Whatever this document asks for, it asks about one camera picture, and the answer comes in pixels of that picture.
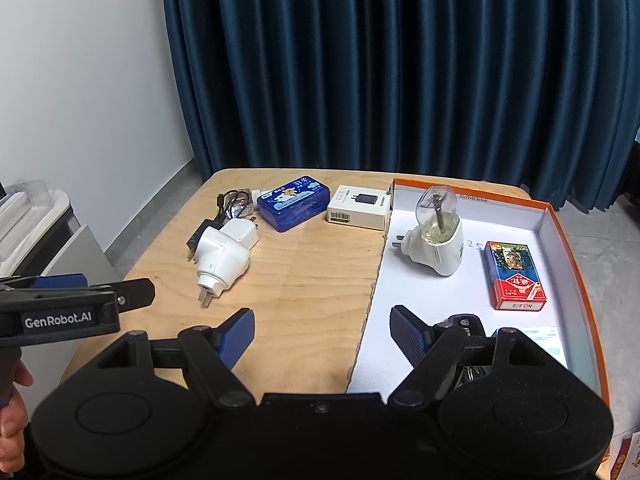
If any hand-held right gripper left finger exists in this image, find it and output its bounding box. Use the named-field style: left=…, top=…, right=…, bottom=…
left=97, top=307, right=256, bottom=408

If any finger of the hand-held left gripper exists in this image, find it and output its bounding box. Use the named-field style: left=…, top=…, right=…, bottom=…
left=85, top=278, right=156, bottom=313
left=0, top=274, right=90, bottom=293

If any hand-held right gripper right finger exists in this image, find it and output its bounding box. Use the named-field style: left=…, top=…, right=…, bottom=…
left=387, top=304, right=548, bottom=408

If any orange cardboard box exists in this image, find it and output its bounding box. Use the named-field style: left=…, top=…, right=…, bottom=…
left=345, top=176, right=613, bottom=406

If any black car key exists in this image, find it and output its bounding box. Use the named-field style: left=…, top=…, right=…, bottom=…
left=434, top=314, right=488, bottom=386

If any white plug-in repellent heater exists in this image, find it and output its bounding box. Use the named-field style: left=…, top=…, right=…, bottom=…
left=195, top=219, right=260, bottom=308

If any white plug-in repellent with bottle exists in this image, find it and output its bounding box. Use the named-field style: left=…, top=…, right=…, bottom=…
left=391, top=185, right=466, bottom=277

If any playing cards pack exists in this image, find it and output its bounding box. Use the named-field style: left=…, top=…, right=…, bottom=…
left=482, top=240, right=547, bottom=312

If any white charger carton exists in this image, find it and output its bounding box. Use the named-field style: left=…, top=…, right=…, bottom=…
left=326, top=184, right=393, bottom=232

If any blue plastic box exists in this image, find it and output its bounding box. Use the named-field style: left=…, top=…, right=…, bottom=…
left=256, top=175, right=332, bottom=233

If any person's left hand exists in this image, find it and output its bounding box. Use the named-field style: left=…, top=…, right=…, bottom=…
left=0, top=360, right=34, bottom=453

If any white side cabinet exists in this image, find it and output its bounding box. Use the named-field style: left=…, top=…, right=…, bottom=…
left=0, top=187, right=123, bottom=281

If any black charger plug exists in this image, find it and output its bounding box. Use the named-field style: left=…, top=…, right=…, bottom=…
left=186, top=217, right=226, bottom=261

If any red printed white carton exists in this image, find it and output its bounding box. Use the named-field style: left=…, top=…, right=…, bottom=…
left=607, top=430, right=640, bottom=480

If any dark blue curtain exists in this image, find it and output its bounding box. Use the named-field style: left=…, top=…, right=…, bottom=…
left=160, top=0, right=640, bottom=213

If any black cable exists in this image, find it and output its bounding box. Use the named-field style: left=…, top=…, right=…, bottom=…
left=216, top=187, right=256, bottom=221

